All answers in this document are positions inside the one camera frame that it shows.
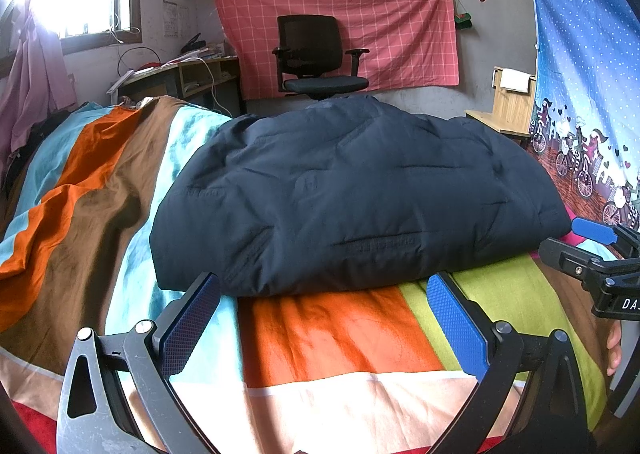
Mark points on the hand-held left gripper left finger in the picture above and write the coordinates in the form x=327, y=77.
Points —
x=192, y=319

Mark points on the light wooden chair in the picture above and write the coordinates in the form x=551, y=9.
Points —
x=510, y=108

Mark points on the green wall ornament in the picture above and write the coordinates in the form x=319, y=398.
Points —
x=463, y=18

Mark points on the pink hanging garment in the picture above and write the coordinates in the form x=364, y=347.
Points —
x=40, y=78

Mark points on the colourful striped bed sheet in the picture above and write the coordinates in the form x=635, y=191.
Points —
x=325, y=339

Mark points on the red checked wall cloth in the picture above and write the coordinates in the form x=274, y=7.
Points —
x=400, y=33

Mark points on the black office chair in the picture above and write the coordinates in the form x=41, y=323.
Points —
x=307, y=41

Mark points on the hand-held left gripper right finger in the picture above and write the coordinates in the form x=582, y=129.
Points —
x=457, y=324

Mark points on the person's right hand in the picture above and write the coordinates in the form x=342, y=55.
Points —
x=614, y=349

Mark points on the wooden desk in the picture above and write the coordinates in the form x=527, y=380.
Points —
x=165, y=78

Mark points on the blue printed curtain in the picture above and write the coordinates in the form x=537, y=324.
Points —
x=580, y=58

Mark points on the white cloth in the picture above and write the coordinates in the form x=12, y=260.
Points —
x=515, y=80

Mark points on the wall calendar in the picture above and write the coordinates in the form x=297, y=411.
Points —
x=176, y=19

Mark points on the dark navy padded jacket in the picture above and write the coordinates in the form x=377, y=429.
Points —
x=350, y=194

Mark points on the black clip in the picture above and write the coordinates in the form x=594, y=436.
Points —
x=191, y=42

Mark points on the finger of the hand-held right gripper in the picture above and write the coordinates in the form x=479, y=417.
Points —
x=565, y=259
x=592, y=229

